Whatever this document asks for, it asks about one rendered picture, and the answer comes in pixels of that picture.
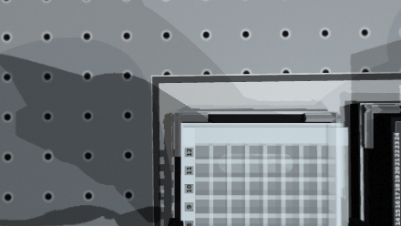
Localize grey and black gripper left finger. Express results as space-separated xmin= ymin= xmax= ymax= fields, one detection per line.
xmin=168 ymin=218 xmax=183 ymax=226

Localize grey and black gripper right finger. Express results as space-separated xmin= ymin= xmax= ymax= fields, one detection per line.
xmin=348 ymin=218 xmax=370 ymax=226

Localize dark grey well plate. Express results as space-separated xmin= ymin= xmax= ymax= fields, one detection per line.
xmin=371 ymin=114 xmax=401 ymax=226

